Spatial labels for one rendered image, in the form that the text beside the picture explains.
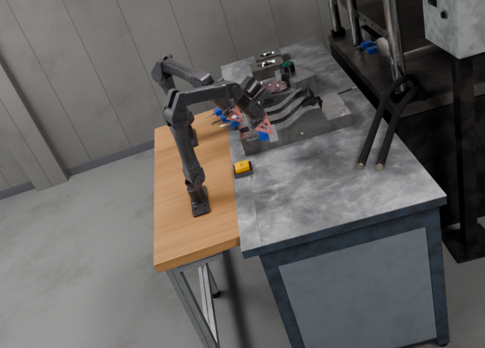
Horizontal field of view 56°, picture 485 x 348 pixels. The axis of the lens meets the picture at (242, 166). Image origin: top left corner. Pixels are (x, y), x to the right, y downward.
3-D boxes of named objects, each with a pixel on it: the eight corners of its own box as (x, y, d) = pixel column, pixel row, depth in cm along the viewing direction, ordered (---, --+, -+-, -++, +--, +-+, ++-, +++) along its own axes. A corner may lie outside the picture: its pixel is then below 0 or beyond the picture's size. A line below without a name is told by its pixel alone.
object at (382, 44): (379, 69, 250) (375, 39, 241) (364, 55, 273) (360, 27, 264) (471, 42, 246) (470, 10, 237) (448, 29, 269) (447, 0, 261)
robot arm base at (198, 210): (199, 171, 193) (184, 176, 193) (203, 196, 176) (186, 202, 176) (206, 186, 197) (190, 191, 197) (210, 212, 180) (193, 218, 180)
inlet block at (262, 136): (247, 148, 192) (245, 136, 189) (247, 143, 196) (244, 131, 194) (278, 140, 191) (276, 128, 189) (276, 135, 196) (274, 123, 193)
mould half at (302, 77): (234, 131, 234) (228, 111, 228) (219, 115, 256) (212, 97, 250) (319, 93, 243) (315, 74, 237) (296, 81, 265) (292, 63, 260)
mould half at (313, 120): (245, 156, 209) (237, 131, 202) (241, 131, 231) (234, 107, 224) (354, 125, 205) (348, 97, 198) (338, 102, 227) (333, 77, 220)
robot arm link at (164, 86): (196, 121, 235) (167, 62, 221) (188, 128, 230) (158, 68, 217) (188, 122, 239) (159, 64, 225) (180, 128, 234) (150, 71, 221)
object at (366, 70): (395, 119, 213) (394, 107, 210) (329, 43, 326) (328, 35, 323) (579, 66, 207) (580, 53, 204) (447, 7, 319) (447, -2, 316)
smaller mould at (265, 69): (255, 82, 282) (252, 72, 278) (252, 74, 295) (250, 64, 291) (286, 73, 280) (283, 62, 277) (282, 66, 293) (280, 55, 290)
